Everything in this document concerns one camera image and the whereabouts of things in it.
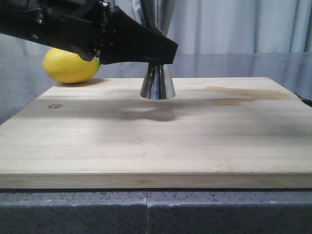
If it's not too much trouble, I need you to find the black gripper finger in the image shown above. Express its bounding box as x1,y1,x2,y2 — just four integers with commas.
99,5,177,65

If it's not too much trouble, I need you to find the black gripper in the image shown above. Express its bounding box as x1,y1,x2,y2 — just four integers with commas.
0,0,111,61

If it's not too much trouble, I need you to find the steel double jigger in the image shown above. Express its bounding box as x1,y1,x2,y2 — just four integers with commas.
140,0,176,100

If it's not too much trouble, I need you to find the yellow lemon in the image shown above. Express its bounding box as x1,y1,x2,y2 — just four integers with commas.
42,48,100,84

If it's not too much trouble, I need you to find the grey curtain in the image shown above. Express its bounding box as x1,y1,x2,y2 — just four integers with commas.
0,0,312,57

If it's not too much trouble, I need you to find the light wooden cutting board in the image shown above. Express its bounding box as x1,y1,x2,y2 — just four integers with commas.
0,78,312,189

